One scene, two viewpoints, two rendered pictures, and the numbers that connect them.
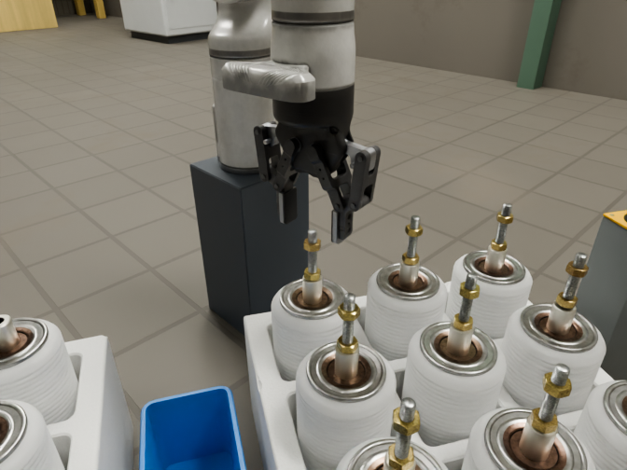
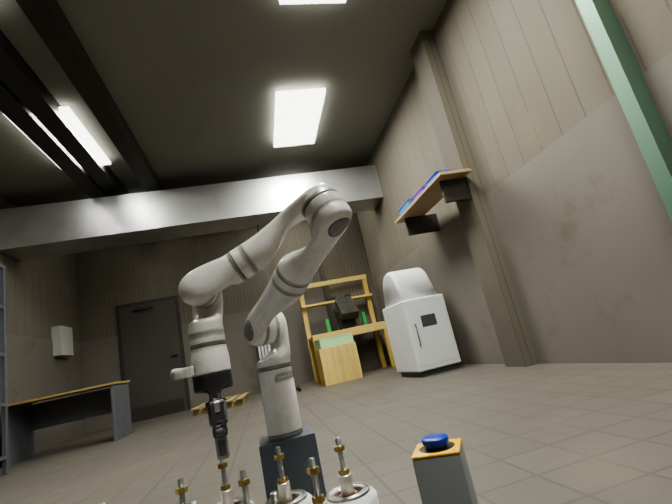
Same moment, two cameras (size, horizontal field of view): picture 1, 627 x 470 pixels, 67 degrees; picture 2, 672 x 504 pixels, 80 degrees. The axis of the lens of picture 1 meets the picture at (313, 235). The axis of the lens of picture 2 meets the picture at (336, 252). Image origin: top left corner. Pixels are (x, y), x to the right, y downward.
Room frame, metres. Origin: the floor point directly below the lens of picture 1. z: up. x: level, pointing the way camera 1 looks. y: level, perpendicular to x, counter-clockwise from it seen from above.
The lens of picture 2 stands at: (-0.10, -0.68, 0.49)
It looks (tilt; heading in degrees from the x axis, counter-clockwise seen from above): 13 degrees up; 31
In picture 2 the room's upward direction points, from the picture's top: 12 degrees counter-clockwise
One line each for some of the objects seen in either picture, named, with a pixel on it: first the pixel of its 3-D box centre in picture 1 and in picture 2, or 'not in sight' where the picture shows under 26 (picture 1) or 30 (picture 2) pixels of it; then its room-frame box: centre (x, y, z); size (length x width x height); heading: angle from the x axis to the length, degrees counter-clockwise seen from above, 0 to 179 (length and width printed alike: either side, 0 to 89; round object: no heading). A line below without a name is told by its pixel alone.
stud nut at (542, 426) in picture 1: (544, 420); not in sight; (0.24, -0.18, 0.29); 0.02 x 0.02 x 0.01; 12
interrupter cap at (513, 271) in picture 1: (493, 267); (348, 493); (0.50, -0.23, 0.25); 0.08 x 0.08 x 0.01
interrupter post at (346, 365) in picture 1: (346, 360); not in sight; (0.33, -0.03, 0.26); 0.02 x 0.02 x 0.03
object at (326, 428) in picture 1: (342, 434); not in sight; (0.33, -0.03, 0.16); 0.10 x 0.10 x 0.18
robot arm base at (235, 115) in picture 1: (245, 112); (280, 401); (0.73, 0.11, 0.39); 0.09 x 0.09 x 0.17; 44
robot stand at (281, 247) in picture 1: (254, 242); (296, 497); (0.73, 0.11, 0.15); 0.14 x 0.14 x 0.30; 44
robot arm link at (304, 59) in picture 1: (299, 48); (200, 359); (0.43, 0.01, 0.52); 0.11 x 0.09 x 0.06; 142
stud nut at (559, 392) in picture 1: (556, 384); not in sight; (0.24, -0.18, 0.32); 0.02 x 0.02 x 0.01; 12
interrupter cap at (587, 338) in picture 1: (557, 327); not in sight; (0.39, -0.26, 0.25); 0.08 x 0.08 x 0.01
